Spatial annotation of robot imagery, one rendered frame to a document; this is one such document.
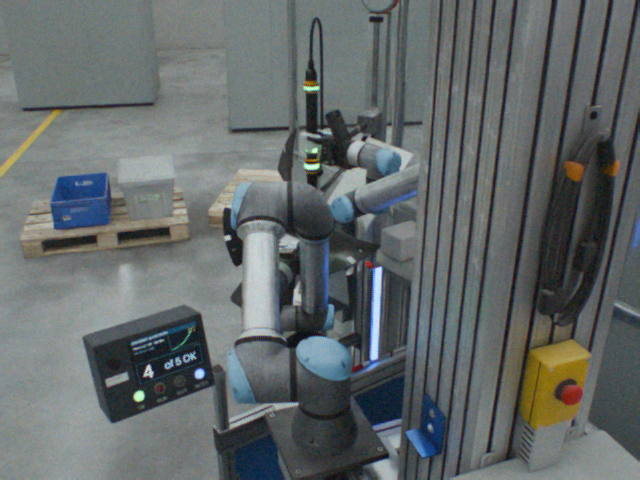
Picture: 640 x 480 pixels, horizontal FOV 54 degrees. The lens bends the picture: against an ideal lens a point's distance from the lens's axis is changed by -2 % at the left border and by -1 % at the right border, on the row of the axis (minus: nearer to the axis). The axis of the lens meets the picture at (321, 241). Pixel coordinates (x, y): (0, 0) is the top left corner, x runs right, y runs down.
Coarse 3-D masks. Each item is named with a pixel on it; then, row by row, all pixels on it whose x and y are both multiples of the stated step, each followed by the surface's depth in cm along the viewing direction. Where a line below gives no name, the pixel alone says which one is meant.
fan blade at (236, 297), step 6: (294, 276) 214; (294, 282) 213; (240, 288) 214; (288, 288) 212; (294, 288) 213; (234, 294) 214; (240, 294) 214; (282, 294) 212; (288, 294) 212; (234, 300) 214; (240, 300) 213; (288, 300) 211; (240, 306) 213
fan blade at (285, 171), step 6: (294, 132) 230; (288, 138) 235; (294, 138) 228; (288, 144) 233; (288, 150) 231; (282, 156) 240; (288, 156) 230; (288, 162) 229; (282, 168) 240; (288, 168) 228; (282, 174) 241; (288, 174) 227; (288, 180) 228
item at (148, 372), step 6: (150, 360) 145; (156, 360) 145; (138, 366) 143; (144, 366) 144; (150, 366) 145; (156, 366) 146; (138, 372) 143; (144, 372) 144; (150, 372) 145; (156, 372) 146; (138, 378) 143; (144, 378) 144; (150, 378) 145; (156, 378) 146
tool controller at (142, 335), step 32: (160, 320) 149; (192, 320) 149; (96, 352) 138; (128, 352) 142; (160, 352) 146; (192, 352) 150; (96, 384) 146; (128, 384) 142; (192, 384) 151; (128, 416) 143
